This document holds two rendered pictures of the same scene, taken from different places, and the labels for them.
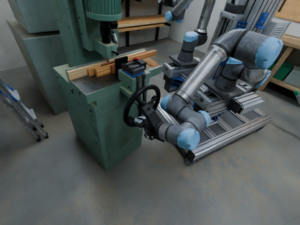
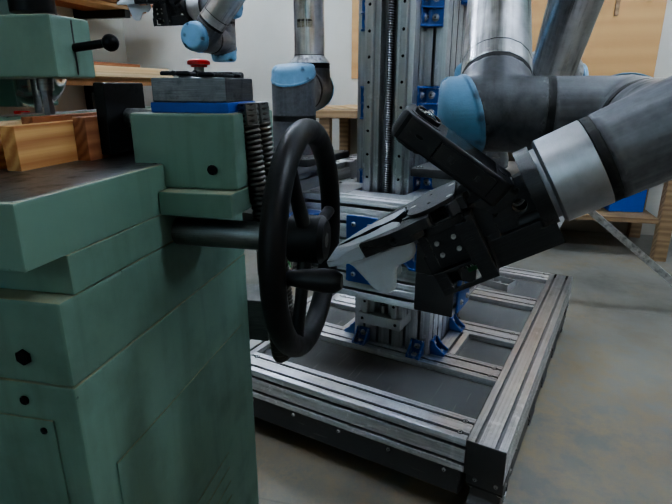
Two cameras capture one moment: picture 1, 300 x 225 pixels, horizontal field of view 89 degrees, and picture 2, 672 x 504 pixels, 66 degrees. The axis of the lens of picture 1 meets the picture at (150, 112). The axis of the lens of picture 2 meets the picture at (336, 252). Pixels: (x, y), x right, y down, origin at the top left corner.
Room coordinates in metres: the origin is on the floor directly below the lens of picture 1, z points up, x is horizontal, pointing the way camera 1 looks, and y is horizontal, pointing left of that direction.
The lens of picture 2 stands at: (0.12, 0.29, 0.99)
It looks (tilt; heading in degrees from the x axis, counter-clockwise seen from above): 18 degrees down; 333
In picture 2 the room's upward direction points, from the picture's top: straight up
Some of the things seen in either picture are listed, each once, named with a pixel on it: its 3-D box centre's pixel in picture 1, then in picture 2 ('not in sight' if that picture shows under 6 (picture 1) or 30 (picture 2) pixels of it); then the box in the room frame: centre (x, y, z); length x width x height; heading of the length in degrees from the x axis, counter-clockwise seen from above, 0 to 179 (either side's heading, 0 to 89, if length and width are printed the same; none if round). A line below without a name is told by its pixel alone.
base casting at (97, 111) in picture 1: (101, 80); (0, 255); (0.97, 0.40, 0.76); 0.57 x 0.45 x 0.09; 51
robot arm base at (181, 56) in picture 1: (186, 53); (294, 133); (1.45, -0.26, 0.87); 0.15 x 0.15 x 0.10
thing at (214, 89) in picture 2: (135, 66); (208, 88); (0.82, 0.12, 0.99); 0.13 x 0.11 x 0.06; 141
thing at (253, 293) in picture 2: (147, 102); (245, 309); (1.01, 0.03, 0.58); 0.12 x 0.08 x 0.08; 51
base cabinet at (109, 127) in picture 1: (105, 117); (48, 481); (0.97, 0.40, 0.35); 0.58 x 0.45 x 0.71; 51
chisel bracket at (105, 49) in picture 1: (105, 48); (28, 55); (0.91, 0.32, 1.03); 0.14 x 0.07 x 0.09; 51
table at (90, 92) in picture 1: (125, 78); (154, 177); (0.87, 0.19, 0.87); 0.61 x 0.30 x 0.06; 141
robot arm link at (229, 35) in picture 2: (178, 15); (220, 41); (1.71, -0.14, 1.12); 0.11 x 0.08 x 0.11; 138
